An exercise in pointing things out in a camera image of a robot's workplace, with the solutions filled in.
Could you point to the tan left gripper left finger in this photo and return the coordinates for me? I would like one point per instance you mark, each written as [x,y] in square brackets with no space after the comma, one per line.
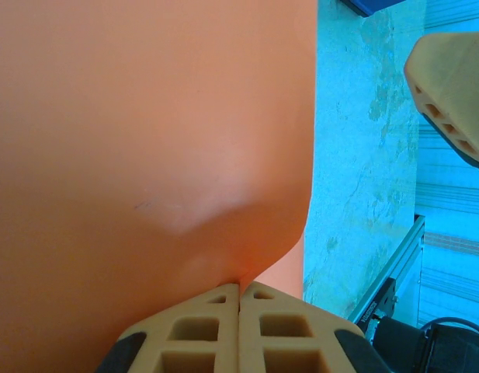
[192,349]

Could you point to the orange wrapping paper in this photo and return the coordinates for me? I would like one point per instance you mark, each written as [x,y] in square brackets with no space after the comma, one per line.
[126,116]

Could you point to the aluminium table frame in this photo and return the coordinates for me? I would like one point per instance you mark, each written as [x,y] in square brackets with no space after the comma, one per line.
[402,252]

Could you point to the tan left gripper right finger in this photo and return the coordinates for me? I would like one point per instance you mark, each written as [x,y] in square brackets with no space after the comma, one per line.
[285,346]

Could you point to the blue tape dispenser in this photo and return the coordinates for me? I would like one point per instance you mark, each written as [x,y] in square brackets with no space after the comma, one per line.
[363,5]

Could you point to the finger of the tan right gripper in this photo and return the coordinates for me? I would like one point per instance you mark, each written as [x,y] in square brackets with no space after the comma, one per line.
[456,77]

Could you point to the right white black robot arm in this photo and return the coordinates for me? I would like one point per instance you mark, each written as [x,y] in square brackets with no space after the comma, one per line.
[425,349]

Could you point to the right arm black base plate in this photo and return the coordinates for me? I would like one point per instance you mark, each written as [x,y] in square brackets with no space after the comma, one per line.
[380,307]

